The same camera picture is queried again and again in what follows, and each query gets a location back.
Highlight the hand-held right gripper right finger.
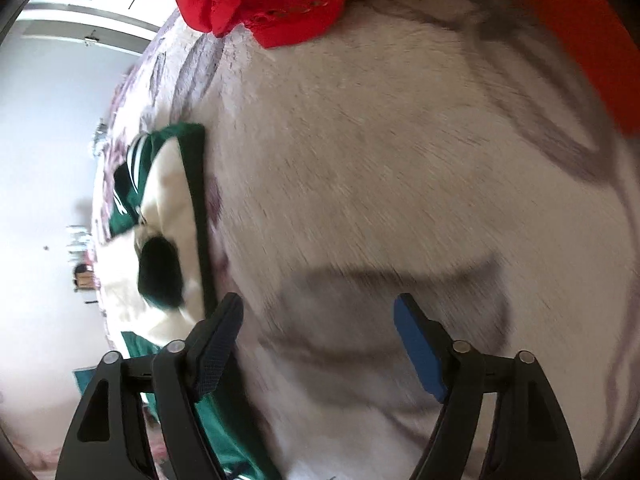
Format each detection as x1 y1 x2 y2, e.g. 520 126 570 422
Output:
392 292 583 480

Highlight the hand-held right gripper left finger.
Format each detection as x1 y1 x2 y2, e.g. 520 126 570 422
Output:
55 292 246 480

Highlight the green white varsity jacket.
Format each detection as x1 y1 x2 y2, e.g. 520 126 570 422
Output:
97 122 282 480

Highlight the brown box with black item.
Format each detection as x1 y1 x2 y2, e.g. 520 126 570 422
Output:
73 264 97 293

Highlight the floral purple bed blanket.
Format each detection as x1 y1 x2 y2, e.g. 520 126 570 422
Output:
91 0 640 480

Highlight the pink floor mat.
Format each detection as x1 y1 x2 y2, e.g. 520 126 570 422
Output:
12 440 68 480

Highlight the white wardrobe sliding door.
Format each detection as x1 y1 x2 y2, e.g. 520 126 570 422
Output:
22 0 175 55

